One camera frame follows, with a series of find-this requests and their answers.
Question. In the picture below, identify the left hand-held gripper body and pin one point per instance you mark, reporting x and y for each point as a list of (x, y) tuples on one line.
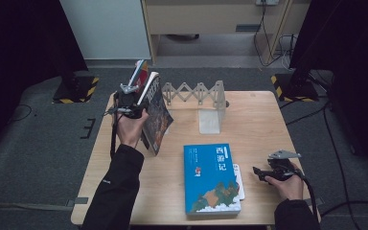
[(124, 100)]

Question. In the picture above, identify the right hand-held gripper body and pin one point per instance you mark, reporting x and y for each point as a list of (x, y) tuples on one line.
[(282, 167)]

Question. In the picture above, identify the dark illustrated magazine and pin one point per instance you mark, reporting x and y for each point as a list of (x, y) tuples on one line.
[(158, 118)]

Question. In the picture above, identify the white caterpillar picture book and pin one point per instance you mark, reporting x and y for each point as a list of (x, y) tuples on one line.
[(240, 185)]

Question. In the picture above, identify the thick blue book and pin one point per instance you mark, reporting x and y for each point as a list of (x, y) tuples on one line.
[(209, 179)]

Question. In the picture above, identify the grey expandable book rack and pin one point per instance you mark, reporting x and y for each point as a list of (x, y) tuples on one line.
[(209, 105)]

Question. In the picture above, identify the person's left hand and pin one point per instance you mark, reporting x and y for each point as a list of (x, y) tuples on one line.
[(131, 131)]

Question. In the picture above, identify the person's right hand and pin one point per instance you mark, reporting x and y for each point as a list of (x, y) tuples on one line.
[(289, 188)]

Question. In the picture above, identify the black striped stand base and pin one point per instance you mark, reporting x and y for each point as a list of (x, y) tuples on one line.
[(76, 91), (295, 89)]

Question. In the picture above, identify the grey tape strip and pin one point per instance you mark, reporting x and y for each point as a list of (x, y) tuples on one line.
[(78, 201), (319, 201)]

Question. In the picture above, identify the white panel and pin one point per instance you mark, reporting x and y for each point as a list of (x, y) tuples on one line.
[(105, 28)]

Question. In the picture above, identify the light wooden desk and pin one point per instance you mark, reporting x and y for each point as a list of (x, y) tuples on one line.
[(204, 16)]

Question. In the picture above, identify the black curtain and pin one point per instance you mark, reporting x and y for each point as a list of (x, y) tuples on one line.
[(19, 57), (354, 64)]

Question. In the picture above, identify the white power strip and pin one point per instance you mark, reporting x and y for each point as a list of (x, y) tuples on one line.
[(267, 2)]

